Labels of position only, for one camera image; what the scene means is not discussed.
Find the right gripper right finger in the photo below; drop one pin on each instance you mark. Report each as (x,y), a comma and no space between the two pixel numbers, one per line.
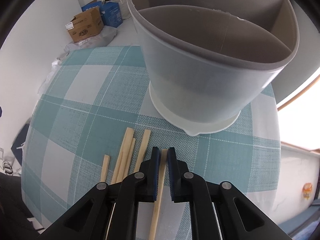
(218,211)

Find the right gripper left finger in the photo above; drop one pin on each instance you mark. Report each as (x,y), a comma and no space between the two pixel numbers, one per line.
(109,211)

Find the teal plaid tablecloth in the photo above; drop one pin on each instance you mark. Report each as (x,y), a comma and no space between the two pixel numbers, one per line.
(95,95)

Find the white grey utensil holder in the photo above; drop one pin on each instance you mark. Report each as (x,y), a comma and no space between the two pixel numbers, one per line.
(207,59)

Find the grey plastic parcel bag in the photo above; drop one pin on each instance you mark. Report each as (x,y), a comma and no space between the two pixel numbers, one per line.
(103,39)

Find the brown cardboard box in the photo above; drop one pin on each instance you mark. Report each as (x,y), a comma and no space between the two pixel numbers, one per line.
(85,25)

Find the blue cardboard box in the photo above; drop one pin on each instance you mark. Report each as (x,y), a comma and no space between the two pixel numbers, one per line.
(109,11)

